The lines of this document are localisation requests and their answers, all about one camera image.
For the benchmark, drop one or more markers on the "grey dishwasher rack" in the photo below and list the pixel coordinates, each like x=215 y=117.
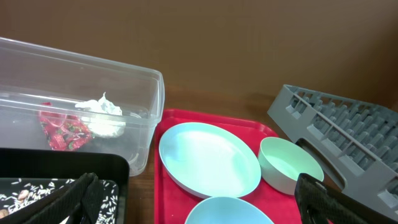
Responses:
x=355 y=141

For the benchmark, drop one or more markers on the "black tray bin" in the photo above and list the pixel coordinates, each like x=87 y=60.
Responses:
x=45 y=164

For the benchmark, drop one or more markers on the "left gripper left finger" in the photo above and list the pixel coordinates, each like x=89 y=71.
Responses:
x=81 y=201

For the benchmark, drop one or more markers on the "rice food leftovers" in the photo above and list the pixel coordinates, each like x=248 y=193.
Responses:
x=17 y=193

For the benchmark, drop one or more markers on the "red strawberry snack wrapper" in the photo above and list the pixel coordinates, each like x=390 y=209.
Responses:
x=64 y=132

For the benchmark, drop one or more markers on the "white napkin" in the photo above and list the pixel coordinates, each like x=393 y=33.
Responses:
x=100 y=121

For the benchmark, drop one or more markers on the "light blue plate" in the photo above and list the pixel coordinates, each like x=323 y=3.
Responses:
x=208 y=161

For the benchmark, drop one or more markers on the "clear plastic bin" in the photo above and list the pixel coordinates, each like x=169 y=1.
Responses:
x=57 y=100

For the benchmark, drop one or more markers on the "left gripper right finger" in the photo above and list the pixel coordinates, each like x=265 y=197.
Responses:
x=321 y=204

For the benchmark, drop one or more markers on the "mint green bowl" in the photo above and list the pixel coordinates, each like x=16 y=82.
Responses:
x=282 y=162

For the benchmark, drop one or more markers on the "light blue bowl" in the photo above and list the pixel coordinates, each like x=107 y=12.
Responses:
x=226 y=210

